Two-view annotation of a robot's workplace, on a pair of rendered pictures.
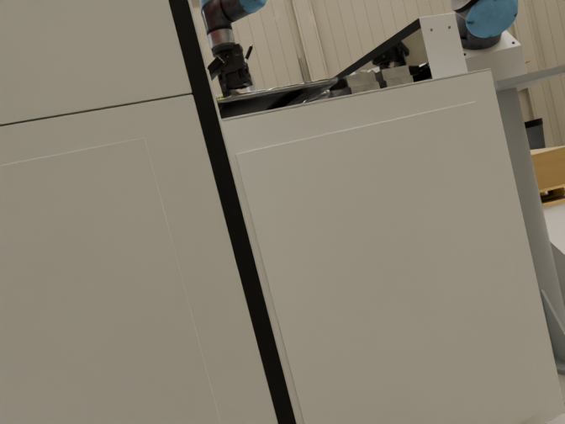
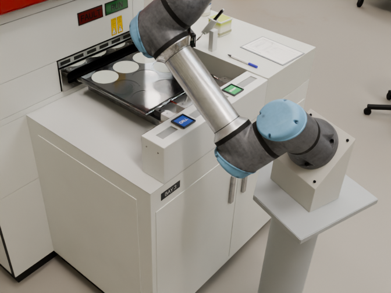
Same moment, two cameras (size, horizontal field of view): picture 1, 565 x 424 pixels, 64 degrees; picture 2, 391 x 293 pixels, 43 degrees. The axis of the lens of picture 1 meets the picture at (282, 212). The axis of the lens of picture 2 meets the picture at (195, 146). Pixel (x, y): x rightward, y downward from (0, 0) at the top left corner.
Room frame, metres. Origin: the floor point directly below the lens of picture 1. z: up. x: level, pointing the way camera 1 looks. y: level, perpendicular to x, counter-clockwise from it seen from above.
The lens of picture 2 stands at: (0.46, -1.47, 1.84)
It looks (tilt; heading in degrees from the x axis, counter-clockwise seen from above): 37 degrees down; 58
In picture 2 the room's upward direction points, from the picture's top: 3 degrees clockwise
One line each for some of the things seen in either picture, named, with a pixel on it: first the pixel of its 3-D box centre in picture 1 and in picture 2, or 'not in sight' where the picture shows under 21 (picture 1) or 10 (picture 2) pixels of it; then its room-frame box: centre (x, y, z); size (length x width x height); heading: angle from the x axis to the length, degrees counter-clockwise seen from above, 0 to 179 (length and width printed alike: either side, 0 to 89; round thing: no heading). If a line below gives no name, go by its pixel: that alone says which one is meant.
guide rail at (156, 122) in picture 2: not in sight; (134, 109); (1.08, -0.06, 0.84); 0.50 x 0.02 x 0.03; 109
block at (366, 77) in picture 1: (357, 80); (172, 119); (1.13, -0.26, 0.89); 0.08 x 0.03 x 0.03; 109
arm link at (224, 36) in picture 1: (222, 42); not in sight; (1.34, 0.05, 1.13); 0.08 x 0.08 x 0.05
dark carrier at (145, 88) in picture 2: (241, 112); (145, 77); (1.18, 0.04, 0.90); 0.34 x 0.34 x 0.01; 19
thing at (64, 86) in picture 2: not in sight; (105, 60); (1.09, 0.23, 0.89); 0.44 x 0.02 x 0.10; 19
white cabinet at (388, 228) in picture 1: (312, 281); (177, 176); (1.28, -0.03, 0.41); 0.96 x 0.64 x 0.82; 19
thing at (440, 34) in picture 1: (376, 85); (209, 122); (1.23, -0.33, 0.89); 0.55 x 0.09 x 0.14; 19
